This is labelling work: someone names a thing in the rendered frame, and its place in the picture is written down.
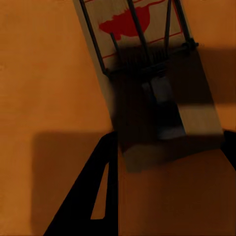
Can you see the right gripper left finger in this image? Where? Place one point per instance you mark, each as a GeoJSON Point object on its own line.
{"type": "Point", "coordinates": [73, 217]}

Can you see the mousetrap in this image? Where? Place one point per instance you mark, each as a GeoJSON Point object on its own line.
{"type": "Point", "coordinates": [152, 79]}

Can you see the cabinet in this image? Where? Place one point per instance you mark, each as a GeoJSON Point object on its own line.
{"type": "Point", "coordinates": [53, 114]}

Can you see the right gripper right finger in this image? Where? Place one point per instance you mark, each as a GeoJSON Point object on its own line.
{"type": "Point", "coordinates": [229, 149]}

